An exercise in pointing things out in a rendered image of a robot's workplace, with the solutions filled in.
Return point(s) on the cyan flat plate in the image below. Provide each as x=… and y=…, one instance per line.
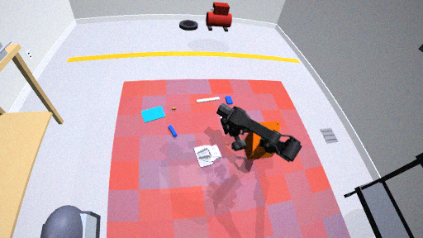
x=153, y=114

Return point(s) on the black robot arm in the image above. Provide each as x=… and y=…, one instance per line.
x=270, y=139

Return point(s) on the white housing plate with two holes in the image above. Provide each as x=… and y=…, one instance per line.
x=212, y=152

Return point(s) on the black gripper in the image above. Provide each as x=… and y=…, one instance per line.
x=239, y=144

